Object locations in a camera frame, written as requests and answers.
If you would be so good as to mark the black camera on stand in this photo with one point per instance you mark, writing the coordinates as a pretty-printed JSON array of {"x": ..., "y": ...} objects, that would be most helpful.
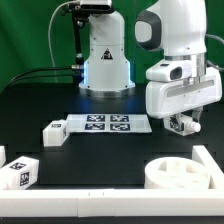
[{"x": 96, "y": 6}]

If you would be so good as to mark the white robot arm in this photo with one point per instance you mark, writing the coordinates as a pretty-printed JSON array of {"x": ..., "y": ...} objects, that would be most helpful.
[{"x": 176, "y": 27}]

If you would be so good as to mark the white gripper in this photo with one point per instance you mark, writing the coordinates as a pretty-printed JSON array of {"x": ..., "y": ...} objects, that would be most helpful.
[{"x": 166, "y": 99}]

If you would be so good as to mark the white marker sheet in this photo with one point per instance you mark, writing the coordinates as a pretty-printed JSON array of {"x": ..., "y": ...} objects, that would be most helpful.
[{"x": 109, "y": 123}]

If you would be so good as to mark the black camera stand pole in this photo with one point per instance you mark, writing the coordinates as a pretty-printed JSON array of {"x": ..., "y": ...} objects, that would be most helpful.
[{"x": 79, "y": 19}]

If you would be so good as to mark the white L-shaped fence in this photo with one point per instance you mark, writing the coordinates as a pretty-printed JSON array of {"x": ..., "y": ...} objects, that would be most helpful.
[{"x": 120, "y": 202}]

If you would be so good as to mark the white round stool seat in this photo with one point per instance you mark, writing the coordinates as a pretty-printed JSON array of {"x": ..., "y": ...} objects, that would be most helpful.
[{"x": 176, "y": 173}]

